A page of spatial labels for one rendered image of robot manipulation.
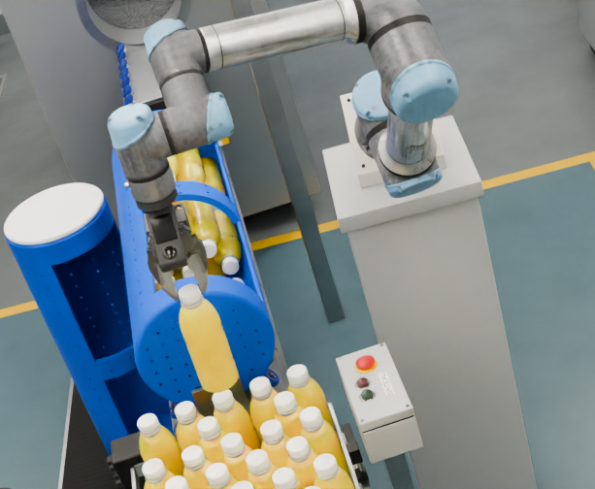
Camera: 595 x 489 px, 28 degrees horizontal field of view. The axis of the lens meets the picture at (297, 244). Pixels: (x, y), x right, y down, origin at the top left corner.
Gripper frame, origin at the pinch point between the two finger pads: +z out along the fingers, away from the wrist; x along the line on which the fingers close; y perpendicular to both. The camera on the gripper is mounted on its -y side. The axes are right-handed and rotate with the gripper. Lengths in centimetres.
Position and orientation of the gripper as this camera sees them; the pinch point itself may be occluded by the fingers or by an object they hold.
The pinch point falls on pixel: (189, 293)
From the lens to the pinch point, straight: 205.7
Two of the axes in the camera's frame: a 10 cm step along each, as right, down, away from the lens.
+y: -1.9, -5.2, 8.3
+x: -9.6, 2.9, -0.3
